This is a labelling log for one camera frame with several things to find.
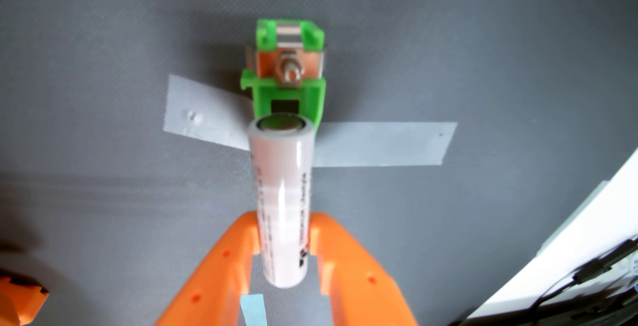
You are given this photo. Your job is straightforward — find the green battery holder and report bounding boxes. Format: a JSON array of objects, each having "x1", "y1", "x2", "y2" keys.
[{"x1": 240, "y1": 18, "x2": 327, "y2": 130}]

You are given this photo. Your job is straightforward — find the white cylindrical battery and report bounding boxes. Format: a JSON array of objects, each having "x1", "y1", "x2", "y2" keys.
[{"x1": 248, "y1": 113, "x2": 316, "y2": 289}]

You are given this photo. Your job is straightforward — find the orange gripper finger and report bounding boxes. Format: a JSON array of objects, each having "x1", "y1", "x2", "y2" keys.
[
  {"x1": 309, "y1": 211, "x2": 418, "y2": 326},
  {"x1": 156, "y1": 211, "x2": 261, "y2": 326}
]

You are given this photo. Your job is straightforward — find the translucent grey tape strip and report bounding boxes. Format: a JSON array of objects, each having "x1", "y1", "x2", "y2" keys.
[
  {"x1": 311, "y1": 121, "x2": 458, "y2": 168},
  {"x1": 163, "y1": 73, "x2": 256, "y2": 152}
]

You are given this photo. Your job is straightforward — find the dark grey mat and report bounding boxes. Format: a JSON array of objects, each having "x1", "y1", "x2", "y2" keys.
[{"x1": 0, "y1": 0, "x2": 638, "y2": 326}]

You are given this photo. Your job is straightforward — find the light blue tape piece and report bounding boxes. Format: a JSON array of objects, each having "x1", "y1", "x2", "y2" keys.
[{"x1": 240, "y1": 293, "x2": 268, "y2": 326}]

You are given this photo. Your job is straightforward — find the black power cable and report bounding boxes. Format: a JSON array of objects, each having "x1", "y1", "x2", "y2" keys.
[{"x1": 449, "y1": 236, "x2": 638, "y2": 326}]

